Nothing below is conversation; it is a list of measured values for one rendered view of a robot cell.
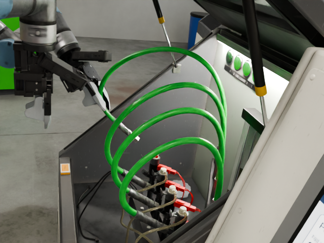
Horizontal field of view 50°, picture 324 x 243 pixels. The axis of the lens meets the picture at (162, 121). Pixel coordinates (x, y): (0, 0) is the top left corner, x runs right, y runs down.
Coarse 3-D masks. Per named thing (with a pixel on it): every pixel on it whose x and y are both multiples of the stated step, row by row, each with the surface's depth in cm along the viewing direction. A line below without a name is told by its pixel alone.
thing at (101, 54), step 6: (72, 54) 101; (78, 54) 100; (84, 54) 100; (90, 54) 99; (96, 54) 98; (102, 54) 98; (108, 54) 99; (84, 60) 103; (90, 60) 102; (96, 60) 100; (102, 60) 99; (108, 60) 100
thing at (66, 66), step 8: (48, 56) 77; (40, 64) 76; (48, 64) 77; (56, 64) 77; (64, 64) 80; (56, 72) 78; (64, 72) 78; (72, 72) 79; (80, 72) 81; (72, 80) 80; (80, 80) 80; (80, 88) 82
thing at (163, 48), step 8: (152, 48) 94; (160, 48) 94; (168, 48) 93; (176, 48) 93; (128, 56) 95; (136, 56) 95; (192, 56) 93; (200, 56) 94; (120, 64) 96; (208, 64) 94; (112, 72) 98; (104, 80) 99; (216, 80) 95; (224, 96) 97; (224, 104) 98; (104, 112) 103; (224, 112) 99; (112, 120) 104
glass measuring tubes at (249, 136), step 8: (248, 112) 97; (256, 112) 97; (248, 120) 97; (256, 120) 93; (248, 128) 100; (256, 128) 93; (248, 136) 98; (256, 136) 94; (240, 144) 102; (248, 144) 98; (240, 152) 103; (248, 152) 99; (240, 160) 104; (240, 168) 102; (232, 176) 107; (232, 184) 108
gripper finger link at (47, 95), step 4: (48, 84) 78; (48, 88) 78; (44, 92) 78; (48, 92) 78; (44, 96) 78; (48, 96) 78; (44, 100) 78; (48, 100) 78; (44, 104) 79; (48, 104) 79; (44, 108) 80; (48, 108) 80; (44, 112) 81; (48, 112) 81
